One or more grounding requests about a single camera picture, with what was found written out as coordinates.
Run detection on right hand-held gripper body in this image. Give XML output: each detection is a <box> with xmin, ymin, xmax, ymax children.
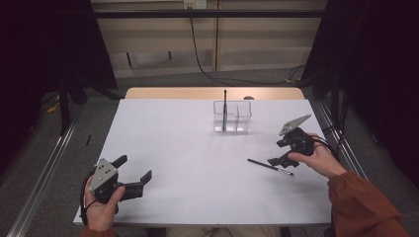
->
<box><xmin>278</xmin><ymin>114</ymin><xmax>316</xmax><ymax>158</ymax></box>

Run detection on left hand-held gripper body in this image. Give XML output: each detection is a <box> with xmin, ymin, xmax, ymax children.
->
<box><xmin>87</xmin><ymin>157</ymin><xmax>146</xmax><ymax>205</ymax></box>

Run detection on black pen with silver tip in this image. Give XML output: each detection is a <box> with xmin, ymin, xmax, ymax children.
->
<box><xmin>247</xmin><ymin>158</ymin><xmax>295</xmax><ymax>177</ymax></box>

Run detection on clear plastic organizer box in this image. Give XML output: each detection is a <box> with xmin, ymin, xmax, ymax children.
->
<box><xmin>212</xmin><ymin>100</ymin><xmax>253</xmax><ymax>134</ymax></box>

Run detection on black makeup brush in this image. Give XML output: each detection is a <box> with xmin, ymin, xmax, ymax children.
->
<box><xmin>222</xmin><ymin>89</ymin><xmax>228</xmax><ymax>132</ymax></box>

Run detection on person's right hand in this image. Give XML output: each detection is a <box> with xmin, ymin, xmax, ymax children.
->
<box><xmin>288</xmin><ymin>132</ymin><xmax>349</xmax><ymax>181</ymax></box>

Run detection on person's left hand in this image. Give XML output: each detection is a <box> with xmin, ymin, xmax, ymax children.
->
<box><xmin>83</xmin><ymin>177</ymin><xmax>126</xmax><ymax>232</ymax></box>

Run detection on black metal stand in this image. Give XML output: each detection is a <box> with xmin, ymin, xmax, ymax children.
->
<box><xmin>330</xmin><ymin>72</ymin><xmax>347</xmax><ymax>162</ymax></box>
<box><xmin>58</xmin><ymin>77</ymin><xmax>72</xmax><ymax>136</ymax></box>

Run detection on white table board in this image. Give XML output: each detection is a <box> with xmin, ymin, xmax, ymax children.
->
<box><xmin>72</xmin><ymin>98</ymin><xmax>340</xmax><ymax>227</ymax></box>

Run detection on wooden table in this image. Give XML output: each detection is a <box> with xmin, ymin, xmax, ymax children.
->
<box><xmin>125</xmin><ymin>87</ymin><xmax>305</xmax><ymax>101</ymax></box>

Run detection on person's beige trousers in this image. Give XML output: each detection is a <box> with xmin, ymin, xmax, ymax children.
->
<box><xmin>166</xmin><ymin>226</ymin><xmax>281</xmax><ymax>237</ymax></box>

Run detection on black curtain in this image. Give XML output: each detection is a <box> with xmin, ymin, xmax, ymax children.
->
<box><xmin>0</xmin><ymin>0</ymin><xmax>118</xmax><ymax>172</ymax></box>
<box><xmin>300</xmin><ymin>0</ymin><xmax>419</xmax><ymax>189</ymax></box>

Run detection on right hand-held gripper cable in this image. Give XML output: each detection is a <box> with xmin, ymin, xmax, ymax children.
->
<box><xmin>310</xmin><ymin>134</ymin><xmax>340</xmax><ymax>161</ymax></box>

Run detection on hand-held gripper cable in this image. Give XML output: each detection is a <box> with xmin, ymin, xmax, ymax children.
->
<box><xmin>79</xmin><ymin>167</ymin><xmax>97</xmax><ymax>226</ymax></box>
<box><xmin>310</xmin><ymin>134</ymin><xmax>340</xmax><ymax>161</ymax></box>

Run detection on left hand-held gripper cable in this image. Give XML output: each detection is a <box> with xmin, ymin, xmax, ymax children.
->
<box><xmin>79</xmin><ymin>167</ymin><xmax>97</xmax><ymax>226</ymax></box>

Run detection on aluminium floor rail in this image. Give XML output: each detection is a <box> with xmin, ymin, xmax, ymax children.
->
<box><xmin>6</xmin><ymin>103</ymin><xmax>86</xmax><ymax>237</ymax></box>
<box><xmin>315</xmin><ymin>98</ymin><xmax>403</xmax><ymax>237</ymax></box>

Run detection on black wall cable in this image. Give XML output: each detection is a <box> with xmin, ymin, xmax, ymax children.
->
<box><xmin>189</xmin><ymin>16</ymin><xmax>307</xmax><ymax>87</ymax></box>

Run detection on black horizontal frame bar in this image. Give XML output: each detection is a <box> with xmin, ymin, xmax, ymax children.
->
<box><xmin>93</xmin><ymin>9</ymin><xmax>327</xmax><ymax>19</ymax></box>

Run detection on white wall socket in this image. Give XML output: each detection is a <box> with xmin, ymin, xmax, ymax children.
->
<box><xmin>183</xmin><ymin>0</ymin><xmax>208</xmax><ymax>10</ymax></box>

